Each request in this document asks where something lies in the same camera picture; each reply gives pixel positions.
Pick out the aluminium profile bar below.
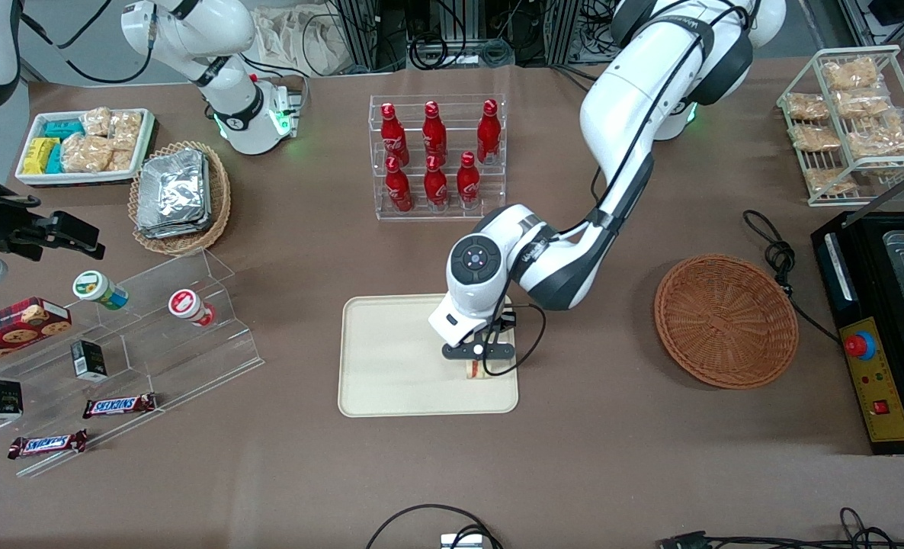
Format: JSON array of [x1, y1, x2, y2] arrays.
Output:
[[852, 156, 904, 222]]

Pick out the triangular sandwich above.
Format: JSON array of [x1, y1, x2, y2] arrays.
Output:
[[463, 358, 508, 381]]

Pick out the brown wicker basket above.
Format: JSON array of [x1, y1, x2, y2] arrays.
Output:
[[654, 254, 800, 390]]

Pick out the dark green small carton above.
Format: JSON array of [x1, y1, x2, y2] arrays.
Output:
[[70, 339, 108, 382], [0, 379, 24, 422]]

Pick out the black arched cable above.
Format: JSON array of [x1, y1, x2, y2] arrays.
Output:
[[364, 503, 504, 549]]

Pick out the cream plastic serving tray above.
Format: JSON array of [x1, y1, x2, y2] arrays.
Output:
[[338, 291, 520, 419]]

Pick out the red Coca-Cola bottle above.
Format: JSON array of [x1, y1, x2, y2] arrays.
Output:
[[380, 103, 409, 165], [424, 155, 449, 212], [386, 156, 413, 213], [476, 99, 502, 165], [457, 151, 481, 208], [422, 101, 447, 165]]

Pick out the foil-wrapped pack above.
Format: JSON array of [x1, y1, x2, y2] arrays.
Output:
[[135, 213, 213, 239], [138, 149, 209, 230]]

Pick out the red lid strawberry cup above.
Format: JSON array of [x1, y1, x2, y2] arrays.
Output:
[[168, 288, 216, 328]]

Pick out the clear acrylic bottle rack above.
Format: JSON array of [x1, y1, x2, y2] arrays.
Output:
[[368, 93, 508, 223]]

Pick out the red tartan cookie box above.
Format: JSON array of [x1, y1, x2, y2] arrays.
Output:
[[0, 297, 72, 374]]

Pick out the Snickers chocolate bar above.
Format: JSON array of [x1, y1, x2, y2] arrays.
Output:
[[8, 429, 88, 460], [82, 393, 158, 419]]

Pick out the yellow emergency stop box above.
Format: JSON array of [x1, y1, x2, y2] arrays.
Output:
[[838, 316, 904, 445]]

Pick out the clear acrylic stepped shelf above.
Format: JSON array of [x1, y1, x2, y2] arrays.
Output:
[[0, 248, 265, 480]]

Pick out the light wicker basket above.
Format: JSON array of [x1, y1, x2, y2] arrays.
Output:
[[128, 140, 232, 256]]

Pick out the black looped cable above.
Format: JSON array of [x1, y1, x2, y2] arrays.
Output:
[[839, 507, 904, 549]]

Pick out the black connector cable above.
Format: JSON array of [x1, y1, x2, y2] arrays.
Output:
[[656, 530, 904, 549]]

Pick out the yellow snack pack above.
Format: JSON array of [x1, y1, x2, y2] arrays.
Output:
[[23, 137, 60, 175]]

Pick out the white crumpled bag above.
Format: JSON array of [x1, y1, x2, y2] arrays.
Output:
[[252, 6, 355, 77]]

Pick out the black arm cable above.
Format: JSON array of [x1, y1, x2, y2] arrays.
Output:
[[21, 0, 155, 86], [486, 8, 758, 377]]

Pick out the coiled black cables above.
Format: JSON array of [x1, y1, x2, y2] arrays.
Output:
[[409, 30, 515, 71]]

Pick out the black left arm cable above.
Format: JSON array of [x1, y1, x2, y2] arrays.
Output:
[[486, 8, 758, 377]]

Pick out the white wire rack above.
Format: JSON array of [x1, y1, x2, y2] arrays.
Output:
[[776, 46, 904, 208]]

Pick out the black machine housing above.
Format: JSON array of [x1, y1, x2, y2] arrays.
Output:
[[812, 212, 904, 456]]

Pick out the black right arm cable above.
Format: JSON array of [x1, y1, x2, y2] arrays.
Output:
[[21, 0, 155, 86]]

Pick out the aluminium frame post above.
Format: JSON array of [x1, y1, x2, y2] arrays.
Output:
[[545, 0, 584, 66], [334, 0, 407, 73]]

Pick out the white rectangular snack bin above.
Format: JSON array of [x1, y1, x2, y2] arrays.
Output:
[[15, 108, 156, 188]]

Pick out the black knotted table cable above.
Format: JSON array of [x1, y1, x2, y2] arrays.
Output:
[[742, 210, 841, 344]]

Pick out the green sunflower lid cup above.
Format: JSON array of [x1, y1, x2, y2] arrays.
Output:
[[72, 270, 130, 310]]

